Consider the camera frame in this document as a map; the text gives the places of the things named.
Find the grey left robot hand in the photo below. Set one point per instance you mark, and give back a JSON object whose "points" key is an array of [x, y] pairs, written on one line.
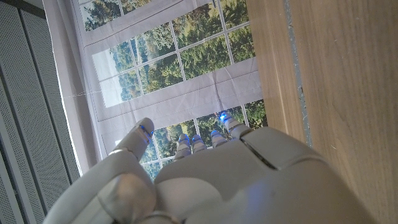
{"points": [[233, 186]]}

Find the printed window backdrop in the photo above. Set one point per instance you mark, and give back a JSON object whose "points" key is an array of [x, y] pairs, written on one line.
{"points": [[168, 68]]}

